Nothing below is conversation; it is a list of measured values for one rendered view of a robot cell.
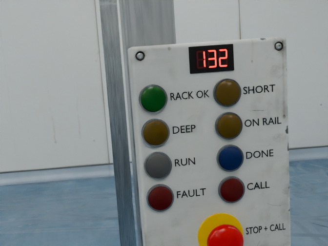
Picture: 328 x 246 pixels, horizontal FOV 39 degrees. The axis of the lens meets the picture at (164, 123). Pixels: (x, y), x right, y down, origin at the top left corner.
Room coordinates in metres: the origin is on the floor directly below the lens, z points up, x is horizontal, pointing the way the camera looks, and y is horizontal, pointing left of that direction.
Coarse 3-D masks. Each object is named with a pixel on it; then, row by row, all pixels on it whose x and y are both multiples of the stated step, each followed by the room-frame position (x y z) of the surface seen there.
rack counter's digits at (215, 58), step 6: (222, 48) 0.49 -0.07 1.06; (198, 54) 0.48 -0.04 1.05; (204, 54) 0.48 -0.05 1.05; (210, 54) 0.49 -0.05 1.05; (216, 54) 0.49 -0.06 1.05; (222, 54) 0.49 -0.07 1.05; (198, 60) 0.48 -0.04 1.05; (204, 60) 0.48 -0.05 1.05; (210, 60) 0.49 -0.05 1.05; (216, 60) 0.49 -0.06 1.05; (222, 60) 0.49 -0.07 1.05; (228, 60) 0.49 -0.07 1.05; (198, 66) 0.48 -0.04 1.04; (204, 66) 0.48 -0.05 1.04; (210, 66) 0.49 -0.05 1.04; (216, 66) 0.49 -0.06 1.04; (222, 66) 0.49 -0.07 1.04; (228, 66) 0.49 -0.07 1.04
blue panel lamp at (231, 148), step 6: (222, 150) 0.49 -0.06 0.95; (228, 150) 0.48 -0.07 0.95; (234, 150) 0.48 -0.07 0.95; (222, 156) 0.48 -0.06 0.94; (228, 156) 0.48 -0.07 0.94; (234, 156) 0.48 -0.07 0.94; (240, 156) 0.49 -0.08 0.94; (222, 162) 0.48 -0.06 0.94; (228, 162) 0.48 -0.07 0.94; (234, 162) 0.48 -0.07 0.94; (240, 162) 0.49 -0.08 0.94; (228, 168) 0.48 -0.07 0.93; (234, 168) 0.48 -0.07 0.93
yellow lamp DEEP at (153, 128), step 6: (150, 126) 0.47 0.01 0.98; (156, 126) 0.47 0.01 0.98; (162, 126) 0.47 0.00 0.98; (144, 132) 0.47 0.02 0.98; (150, 132) 0.47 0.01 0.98; (156, 132) 0.47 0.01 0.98; (162, 132) 0.47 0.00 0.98; (144, 138) 0.47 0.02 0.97; (150, 138) 0.47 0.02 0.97; (156, 138) 0.47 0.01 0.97; (162, 138) 0.47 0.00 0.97; (156, 144) 0.47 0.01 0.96
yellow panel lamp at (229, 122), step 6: (228, 114) 0.49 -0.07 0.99; (222, 120) 0.48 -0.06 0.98; (228, 120) 0.48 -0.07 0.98; (234, 120) 0.48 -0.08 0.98; (222, 126) 0.48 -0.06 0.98; (228, 126) 0.48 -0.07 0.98; (234, 126) 0.48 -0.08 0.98; (240, 126) 0.49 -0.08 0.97; (222, 132) 0.48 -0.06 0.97; (228, 132) 0.48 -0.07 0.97; (234, 132) 0.48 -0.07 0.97
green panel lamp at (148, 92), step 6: (144, 90) 0.47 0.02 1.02; (150, 90) 0.47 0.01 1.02; (156, 90) 0.47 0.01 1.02; (162, 90) 0.47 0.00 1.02; (144, 96) 0.47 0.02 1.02; (150, 96) 0.47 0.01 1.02; (156, 96) 0.47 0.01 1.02; (162, 96) 0.47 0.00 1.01; (144, 102) 0.47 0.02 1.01; (150, 102) 0.47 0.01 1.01; (156, 102) 0.47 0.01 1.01; (162, 102) 0.47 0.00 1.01; (144, 108) 0.47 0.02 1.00; (150, 108) 0.47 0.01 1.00; (156, 108) 0.47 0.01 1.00
